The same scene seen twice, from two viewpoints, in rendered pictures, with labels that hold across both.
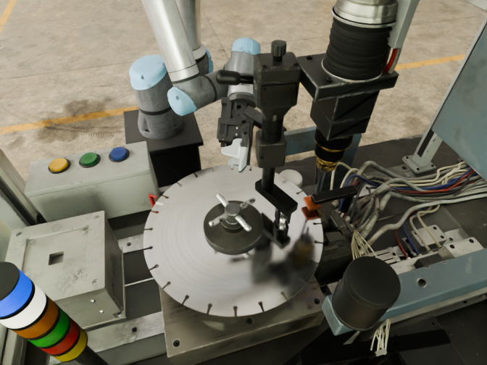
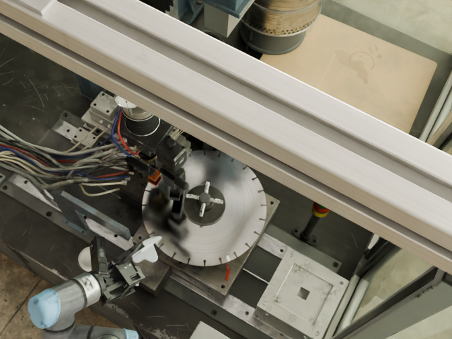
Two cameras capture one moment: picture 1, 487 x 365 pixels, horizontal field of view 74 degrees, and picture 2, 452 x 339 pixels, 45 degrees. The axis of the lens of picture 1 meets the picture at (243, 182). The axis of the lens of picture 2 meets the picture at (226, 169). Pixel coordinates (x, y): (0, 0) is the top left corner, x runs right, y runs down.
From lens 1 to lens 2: 1.20 m
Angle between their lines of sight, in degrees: 64
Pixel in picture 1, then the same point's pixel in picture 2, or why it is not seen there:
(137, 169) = (208, 329)
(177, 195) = (213, 254)
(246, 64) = (69, 288)
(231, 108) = (109, 285)
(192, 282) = (251, 196)
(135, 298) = (268, 270)
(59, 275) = (307, 278)
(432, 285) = not seen: hidden behind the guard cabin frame
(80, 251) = (288, 285)
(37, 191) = not seen: outside the picture
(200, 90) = (108, 329)
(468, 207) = (21, 132)
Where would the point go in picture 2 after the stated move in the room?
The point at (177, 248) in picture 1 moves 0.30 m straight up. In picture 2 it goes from (242, 219) to (252, 171)
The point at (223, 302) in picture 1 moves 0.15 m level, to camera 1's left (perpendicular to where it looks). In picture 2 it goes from (246, 175) to (286, 212)
